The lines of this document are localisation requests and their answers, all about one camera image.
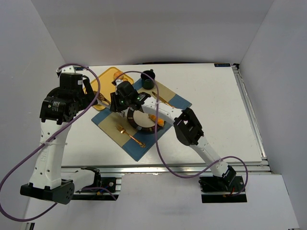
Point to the striped croissant bread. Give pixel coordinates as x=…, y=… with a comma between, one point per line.
x=160, y=122

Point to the blue label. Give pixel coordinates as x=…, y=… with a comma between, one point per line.
x=222, y=65
x=80, y=69

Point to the aluminium table frame rail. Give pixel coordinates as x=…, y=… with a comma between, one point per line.
x=264, y=164

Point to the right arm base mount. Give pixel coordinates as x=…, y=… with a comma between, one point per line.
x=214, y=191

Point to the black rimmed plate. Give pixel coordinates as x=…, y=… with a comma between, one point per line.
x=140, y=121

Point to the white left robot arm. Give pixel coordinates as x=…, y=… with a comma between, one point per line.
x=60, y=106

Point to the gold knife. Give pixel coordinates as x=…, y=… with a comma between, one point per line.
x=161, y=99

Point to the dark green mug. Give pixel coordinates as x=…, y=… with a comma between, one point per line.
x=147, y=79

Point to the brown chocolate bread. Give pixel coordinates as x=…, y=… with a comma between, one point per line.
x=102, y=98

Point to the blue label left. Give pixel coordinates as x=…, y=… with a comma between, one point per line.
x=80, y=69

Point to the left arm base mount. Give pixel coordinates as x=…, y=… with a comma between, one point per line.
x=103, y=188

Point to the yellow tray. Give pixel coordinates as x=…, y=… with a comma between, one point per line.
x=107, y=87

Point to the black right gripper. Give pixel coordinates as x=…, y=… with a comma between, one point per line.
x=114, y=103

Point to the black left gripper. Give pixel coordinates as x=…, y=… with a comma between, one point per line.
x=87, y=93

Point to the blue label right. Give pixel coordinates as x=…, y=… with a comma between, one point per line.
x=222, y=65

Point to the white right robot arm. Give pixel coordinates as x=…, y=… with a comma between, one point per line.
x=187, y=128

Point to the round bread roll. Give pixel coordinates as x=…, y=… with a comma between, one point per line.
x=118, y=76

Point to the gold fork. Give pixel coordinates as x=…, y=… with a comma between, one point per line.
x=123, y=131

